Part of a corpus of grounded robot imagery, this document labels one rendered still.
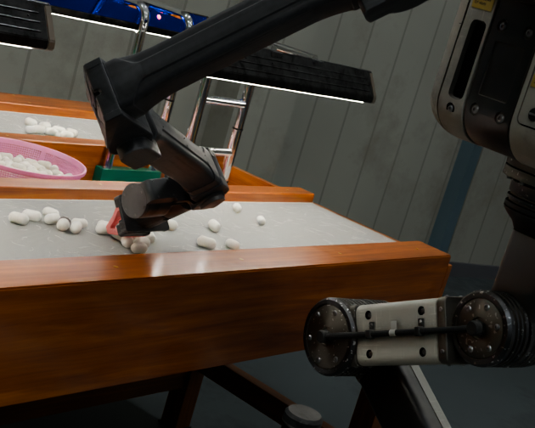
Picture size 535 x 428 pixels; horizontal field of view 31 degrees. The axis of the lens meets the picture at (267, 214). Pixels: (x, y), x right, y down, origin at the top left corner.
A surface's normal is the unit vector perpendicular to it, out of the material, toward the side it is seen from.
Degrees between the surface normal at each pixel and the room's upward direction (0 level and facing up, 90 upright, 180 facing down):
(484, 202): 90
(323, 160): 90
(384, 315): 90
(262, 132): 90
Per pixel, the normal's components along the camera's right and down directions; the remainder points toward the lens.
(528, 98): -0.80, -0.09
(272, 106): 0.54, 0.34
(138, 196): -0.62, 0.07
